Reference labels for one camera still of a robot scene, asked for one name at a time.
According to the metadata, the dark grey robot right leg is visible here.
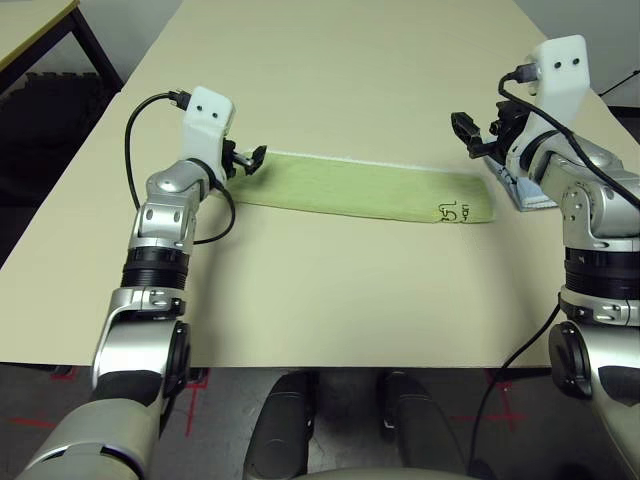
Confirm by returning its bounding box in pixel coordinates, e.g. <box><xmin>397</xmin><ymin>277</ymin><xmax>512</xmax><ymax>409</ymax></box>
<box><xmin>382</xmin><ymin>369</ymin><xmax>466</xmax><ymax>476</ymax></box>

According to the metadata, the green terry towel white trim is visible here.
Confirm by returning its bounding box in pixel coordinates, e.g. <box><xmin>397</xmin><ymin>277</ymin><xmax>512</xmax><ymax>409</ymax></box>
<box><xmin>227</xmin><ymin>149</ymin><xmax>497</xmax><ymax>227</ymax></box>

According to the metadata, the beige side table black frame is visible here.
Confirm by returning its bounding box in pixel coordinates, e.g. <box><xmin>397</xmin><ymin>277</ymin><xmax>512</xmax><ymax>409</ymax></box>
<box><xmin>0</xmin><ymin>0</ymin><xmax>124</xmax><ymax>96</ymax></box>

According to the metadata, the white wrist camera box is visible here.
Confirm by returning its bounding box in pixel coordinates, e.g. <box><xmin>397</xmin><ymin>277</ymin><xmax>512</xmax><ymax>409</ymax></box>
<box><xmin>180</xmin><ymin>85</ymin><xmax>236</xmax><ymax>184</ymax></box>
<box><xmin>504</xmin><ymin>34</ymin><xmax>587</xmax><ymax>179</ymax></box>

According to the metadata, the black left wrist camera cable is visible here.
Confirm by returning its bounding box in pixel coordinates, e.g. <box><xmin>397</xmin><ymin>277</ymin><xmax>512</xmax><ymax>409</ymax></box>
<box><xmin>124</xmin><ymin>89</ymin><xmax>236</xmax><ymax>246</ymax></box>

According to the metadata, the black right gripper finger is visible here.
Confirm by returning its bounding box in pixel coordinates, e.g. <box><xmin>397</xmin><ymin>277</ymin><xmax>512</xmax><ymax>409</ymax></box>
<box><xmin>450</xmin><ymin>110</ymin><xmax>484</xmax><ymax>151</ymax></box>

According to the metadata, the dark grey robot leg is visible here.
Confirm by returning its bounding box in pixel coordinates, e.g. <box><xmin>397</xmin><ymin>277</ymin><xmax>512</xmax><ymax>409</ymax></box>
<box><xmin>382</xmin><ymin>369</ymin><xmax>466</xmax><ymax>476</ymax></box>
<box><xmin>244</xmin><ymin>369</ymin><xmax>321</xmax><ymax>479</ymax></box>

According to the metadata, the folded light blue towel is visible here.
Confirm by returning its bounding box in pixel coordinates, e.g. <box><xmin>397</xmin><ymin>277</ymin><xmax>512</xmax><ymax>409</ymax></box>
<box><xmin>483</xmin><ymin>157</ymin><xmax>556</xmax><ymax>212</ymax></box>

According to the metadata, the black low platform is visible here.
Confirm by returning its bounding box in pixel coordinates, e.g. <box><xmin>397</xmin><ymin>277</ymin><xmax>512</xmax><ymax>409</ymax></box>
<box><xmin>607</xmin><ymin>102</ymin><xmax>640</xmax><ymax>131</ymax></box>

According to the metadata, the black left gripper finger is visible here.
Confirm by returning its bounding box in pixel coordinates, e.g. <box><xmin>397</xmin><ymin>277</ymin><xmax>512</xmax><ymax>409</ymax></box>
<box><xmin>243</xmin><ymin>144</ymin><xmax>269</xmax><ymax>176</ymax></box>

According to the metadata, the dark grey robot left leg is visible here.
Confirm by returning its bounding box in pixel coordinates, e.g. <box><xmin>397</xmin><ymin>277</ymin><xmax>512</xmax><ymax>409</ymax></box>
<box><xmin>244</xmin><ymin>369</ymin><xmax>321</xmax><ymax>479</ymax></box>

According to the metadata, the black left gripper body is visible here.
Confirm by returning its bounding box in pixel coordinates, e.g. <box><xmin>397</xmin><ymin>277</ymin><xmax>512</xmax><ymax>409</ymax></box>
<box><xmin>222</xmin><ymin>138</ymin><xmax>256</xmax><ymax>179</ymax></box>

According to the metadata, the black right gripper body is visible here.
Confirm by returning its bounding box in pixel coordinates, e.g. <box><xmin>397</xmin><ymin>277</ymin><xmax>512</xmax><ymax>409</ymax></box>
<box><xmin>467</xmin><ymin>99</ymin><xmax>531</xmax><ymax>169</ymax></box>

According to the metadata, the black foam floor mat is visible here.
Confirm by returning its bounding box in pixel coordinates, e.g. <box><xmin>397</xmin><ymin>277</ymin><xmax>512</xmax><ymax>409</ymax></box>
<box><xmin>0</xmin><ymin>72</ymin><xmax>119</xmax><ymax>201</ymax></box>

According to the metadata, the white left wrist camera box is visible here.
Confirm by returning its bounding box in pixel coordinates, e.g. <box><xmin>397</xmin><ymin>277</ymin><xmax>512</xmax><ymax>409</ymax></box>
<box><xmin>180</xmin><ymin>85</ymin><xmax>236</xmax><ymax>184</ymax></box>

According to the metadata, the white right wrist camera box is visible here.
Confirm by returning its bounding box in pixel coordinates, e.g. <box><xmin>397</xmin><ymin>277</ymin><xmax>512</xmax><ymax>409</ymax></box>
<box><xmin>504</xmin><ymin>34</ymin><xmax>587</xmax><ymax>179</ymax></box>

